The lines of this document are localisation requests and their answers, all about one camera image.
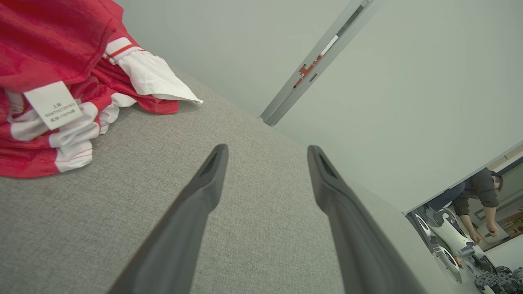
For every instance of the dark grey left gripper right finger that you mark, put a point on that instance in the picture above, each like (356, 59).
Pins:
(359, 237)

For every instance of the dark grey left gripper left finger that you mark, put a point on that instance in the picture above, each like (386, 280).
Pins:
(179, 228)

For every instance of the red jersey with white trim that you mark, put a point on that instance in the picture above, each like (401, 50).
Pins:
(151, 77)

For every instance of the red basketball jersey number 23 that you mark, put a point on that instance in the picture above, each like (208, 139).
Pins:
(45, 45)

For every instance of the person in black jacket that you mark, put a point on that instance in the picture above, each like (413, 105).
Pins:
(482, 188)

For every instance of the grey metal partition post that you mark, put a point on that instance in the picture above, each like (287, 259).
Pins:
(310, 65)

